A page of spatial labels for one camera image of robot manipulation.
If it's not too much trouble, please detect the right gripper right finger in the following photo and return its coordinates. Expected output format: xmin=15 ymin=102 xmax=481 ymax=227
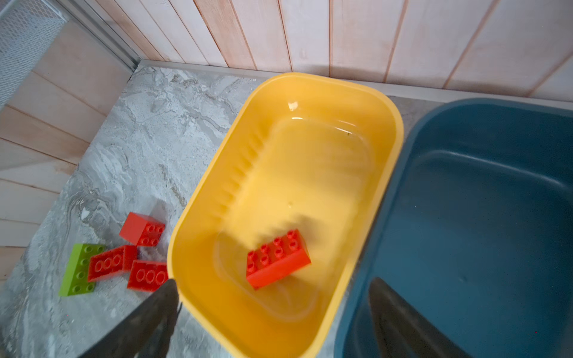
xmin=369 ymin=277 xmax=468 ymax=357

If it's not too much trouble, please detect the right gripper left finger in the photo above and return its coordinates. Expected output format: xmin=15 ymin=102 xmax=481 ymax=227
xmin=82 ymin=279 xmax=181 ymax=357

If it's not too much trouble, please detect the red lego brick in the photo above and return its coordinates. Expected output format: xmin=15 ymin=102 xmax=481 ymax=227
xmin=127 ymin=260 xmax=169 ymax=292
xmin=246 ymin=229 xmax=311 ymax=290
xmin=87 ymin=245 xmax=138 ymax=283
xmin=119 ymin=212 xmax=165 ymax=247

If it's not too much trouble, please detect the green lego near left gripper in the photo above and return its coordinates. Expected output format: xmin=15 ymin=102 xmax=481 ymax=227
xmin=59 ymin=244 xmax=106 ymax=297

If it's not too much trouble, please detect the teal plastic bin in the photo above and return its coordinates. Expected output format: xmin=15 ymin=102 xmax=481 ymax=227
xmin=334 ymin=98 xmax=572 ymax=357

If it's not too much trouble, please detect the yellow plastic bin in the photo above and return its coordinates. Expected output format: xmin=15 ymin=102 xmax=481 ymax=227
xmin=167 ymin=73 xmax=404 ymax=357

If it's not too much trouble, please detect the white wire mesh shelf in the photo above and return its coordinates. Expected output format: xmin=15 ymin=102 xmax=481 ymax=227
xmin=1 ymin=0 xmax=67 ymax=107

